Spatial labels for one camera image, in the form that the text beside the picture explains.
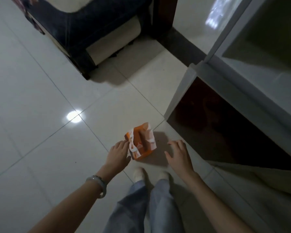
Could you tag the person's left thumb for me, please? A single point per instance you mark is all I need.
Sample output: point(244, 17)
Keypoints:
point(128, 159)

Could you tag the dark sofa with cream cushions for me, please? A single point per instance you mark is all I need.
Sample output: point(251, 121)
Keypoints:
point(87, 26)

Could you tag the person's left jeans leg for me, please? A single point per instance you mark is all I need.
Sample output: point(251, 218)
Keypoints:
point(129, 211)

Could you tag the person's left forearm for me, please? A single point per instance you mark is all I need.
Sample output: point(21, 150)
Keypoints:
point(70, 208)

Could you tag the person's white shoe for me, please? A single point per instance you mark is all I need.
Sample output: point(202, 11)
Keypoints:
point(138, 174)
point(163, 176)

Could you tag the dark wooden door frame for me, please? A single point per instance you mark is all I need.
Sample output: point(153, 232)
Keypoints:
point(169, 24)

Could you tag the person's right forearm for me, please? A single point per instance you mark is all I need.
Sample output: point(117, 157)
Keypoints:
point(213, 206)

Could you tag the person's right thumb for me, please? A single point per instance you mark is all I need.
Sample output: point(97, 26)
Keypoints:
point(169, 157)

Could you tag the person's right hand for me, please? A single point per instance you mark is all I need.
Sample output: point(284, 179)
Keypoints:
point(182, 160)

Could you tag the white cabinet with glass panels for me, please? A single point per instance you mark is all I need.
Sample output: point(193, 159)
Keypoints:
point(252, 82)

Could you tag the person's left white shoe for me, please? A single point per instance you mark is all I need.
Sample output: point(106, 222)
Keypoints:
point(138, 174)

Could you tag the person's right white shoe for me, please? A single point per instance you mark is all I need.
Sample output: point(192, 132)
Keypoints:
point(163, 176)

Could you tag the person's left hand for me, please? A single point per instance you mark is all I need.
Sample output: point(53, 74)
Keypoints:
point(116, 158)

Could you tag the pale jade bangle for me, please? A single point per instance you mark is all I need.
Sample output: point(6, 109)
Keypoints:
point(100, 183)

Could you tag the orange and white paper bag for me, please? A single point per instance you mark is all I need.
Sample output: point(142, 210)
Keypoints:
point(145, 140)

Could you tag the person's jeans leg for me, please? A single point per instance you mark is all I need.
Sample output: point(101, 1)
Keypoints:
point(163, 208)
point(129, 211)

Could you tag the person's right jeans leg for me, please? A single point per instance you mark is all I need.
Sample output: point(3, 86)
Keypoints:
point(163, 208)

